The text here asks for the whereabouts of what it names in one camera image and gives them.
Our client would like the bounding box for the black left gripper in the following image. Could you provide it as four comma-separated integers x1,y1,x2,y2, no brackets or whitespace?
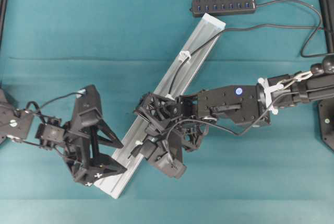
35,118,127,186

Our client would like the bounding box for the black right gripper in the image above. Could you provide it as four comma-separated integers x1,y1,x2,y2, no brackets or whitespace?
130,92,208,160

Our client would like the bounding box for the black USB cable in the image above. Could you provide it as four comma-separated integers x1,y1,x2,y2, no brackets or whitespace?
129,0,327,161

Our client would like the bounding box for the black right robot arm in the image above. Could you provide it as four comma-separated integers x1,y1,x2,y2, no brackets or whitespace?
131,56,333,161

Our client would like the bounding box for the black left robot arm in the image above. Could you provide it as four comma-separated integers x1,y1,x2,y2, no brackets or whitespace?
1,85,127,187

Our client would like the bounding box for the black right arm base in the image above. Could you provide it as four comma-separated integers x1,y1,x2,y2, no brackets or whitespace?
318,98,334,150

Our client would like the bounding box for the black USB hub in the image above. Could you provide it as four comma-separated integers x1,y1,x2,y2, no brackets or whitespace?
190,0,256,17

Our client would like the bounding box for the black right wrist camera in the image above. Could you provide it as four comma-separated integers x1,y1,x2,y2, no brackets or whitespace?
145,132,187,179

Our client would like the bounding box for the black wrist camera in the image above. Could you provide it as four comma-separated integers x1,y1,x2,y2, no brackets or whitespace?
71,85,103,131
145,132,187,179

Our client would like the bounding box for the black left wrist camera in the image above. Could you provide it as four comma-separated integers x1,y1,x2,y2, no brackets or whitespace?
71,85,103,131

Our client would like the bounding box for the white cable ring top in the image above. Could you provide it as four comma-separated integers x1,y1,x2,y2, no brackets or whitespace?
177,49,191,63

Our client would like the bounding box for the aluminium profile rail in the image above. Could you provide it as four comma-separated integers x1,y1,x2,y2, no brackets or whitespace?
93,13,226,199

